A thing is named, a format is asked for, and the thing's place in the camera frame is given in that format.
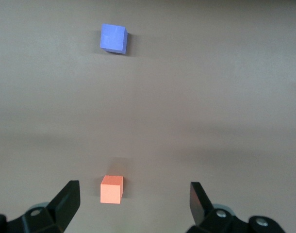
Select purple foam block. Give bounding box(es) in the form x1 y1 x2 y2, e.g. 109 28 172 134
99 23 128 54

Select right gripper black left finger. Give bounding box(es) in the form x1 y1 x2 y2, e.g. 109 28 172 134
0 180 81 233

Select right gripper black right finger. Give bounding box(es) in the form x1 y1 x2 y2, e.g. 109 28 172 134
188 182 287 233

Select orange foam block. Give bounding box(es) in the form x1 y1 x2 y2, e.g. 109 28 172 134
100 175 124 204

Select brown table cover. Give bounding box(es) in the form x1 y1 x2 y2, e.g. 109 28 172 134
0 0 296 233

